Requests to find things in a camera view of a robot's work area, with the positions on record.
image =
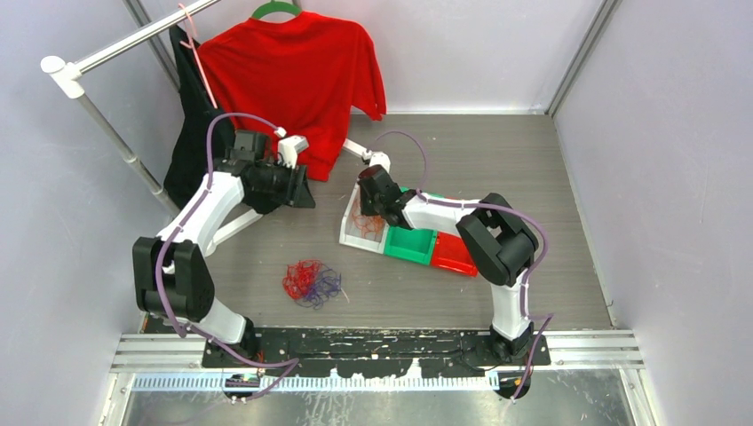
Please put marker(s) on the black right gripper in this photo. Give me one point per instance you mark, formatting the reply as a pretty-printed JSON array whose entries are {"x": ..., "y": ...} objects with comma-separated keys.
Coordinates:
[{"x": 366, "y": 209}]

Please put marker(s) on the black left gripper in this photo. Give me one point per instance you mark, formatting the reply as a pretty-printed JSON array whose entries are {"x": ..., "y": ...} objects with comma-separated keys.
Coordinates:
[{"x": 301, "y": 196}]

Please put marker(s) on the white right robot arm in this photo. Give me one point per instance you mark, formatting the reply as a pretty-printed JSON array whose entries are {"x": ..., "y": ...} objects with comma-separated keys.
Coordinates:
[{"x": 498, "y": 239}]

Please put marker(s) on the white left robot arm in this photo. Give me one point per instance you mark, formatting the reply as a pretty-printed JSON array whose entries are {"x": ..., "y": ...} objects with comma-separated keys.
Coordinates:
[{"x": 172, "y": 279}]

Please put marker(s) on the white plastic bin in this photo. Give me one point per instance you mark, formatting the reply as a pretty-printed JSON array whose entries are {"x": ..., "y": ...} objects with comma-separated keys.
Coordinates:
[{"x": 360, "y": 232}]

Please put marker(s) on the green plastic bin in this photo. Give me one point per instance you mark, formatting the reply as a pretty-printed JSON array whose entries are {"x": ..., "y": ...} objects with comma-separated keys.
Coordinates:
[{"x": 416, "y": 245}]

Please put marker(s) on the red plastic bin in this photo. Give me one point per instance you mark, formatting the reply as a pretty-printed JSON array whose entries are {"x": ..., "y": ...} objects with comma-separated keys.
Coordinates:
[{"x": 447, "y": 250}]

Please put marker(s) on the black t-shirt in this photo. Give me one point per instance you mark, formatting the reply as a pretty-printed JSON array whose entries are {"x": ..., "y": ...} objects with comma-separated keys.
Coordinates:
[{"x": 189, "y": 160}]

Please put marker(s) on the red t-shirt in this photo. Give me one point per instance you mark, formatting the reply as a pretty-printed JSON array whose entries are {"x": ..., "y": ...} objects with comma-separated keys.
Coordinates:
[{"x": 305, "y": 74}]

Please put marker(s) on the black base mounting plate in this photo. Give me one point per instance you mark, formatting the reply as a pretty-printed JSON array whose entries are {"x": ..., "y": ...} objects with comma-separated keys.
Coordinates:
[{"x": 383, "y": 353}]

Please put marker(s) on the green clothes hanger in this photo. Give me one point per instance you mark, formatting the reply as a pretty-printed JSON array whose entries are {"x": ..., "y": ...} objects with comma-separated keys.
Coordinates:
[{"x": 277, "y": 11}]

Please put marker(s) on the pink clothes hanger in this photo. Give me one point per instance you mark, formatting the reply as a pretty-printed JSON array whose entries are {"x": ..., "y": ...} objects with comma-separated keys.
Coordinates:
[{"x": 193, "y": 46}]

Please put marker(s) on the metal clothes rack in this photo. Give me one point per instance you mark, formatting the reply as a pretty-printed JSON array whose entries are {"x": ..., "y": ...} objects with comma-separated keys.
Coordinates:
[{"x": 129, "y": 114}]

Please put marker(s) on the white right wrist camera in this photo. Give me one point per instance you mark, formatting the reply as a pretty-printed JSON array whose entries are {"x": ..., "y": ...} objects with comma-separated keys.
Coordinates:
[{"x": 377, "y": 158}]

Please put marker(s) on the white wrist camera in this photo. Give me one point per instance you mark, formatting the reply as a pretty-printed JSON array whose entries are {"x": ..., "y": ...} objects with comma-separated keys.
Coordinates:
[
  {"x": 289, "y": 147},
  {"x": 377, "y": 158}
]

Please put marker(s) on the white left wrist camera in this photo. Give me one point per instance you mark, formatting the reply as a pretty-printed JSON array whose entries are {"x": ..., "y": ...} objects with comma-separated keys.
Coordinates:
[{"x": 289, "y": 147}]

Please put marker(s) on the white slotted cable duct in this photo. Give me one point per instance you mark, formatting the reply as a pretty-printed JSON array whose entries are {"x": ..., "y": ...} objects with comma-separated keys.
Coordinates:
[{"x": 220, "y": 381}]

